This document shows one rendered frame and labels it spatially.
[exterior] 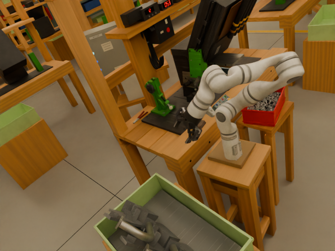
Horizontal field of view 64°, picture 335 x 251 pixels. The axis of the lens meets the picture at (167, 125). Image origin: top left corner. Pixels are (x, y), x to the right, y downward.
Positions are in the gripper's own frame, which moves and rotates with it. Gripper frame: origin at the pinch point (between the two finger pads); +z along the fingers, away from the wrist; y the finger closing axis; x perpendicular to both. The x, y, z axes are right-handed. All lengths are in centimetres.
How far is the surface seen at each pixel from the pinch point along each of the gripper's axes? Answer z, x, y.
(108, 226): 56, -26, 9
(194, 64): 17, 65, -64
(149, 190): 46.5, -0.2, 2.3
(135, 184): 162, 56, -50
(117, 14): 5, 20, -105
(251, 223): 47, 49, 43
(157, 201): 47.8, 1.6, 9.2
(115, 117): 62, 14, -64
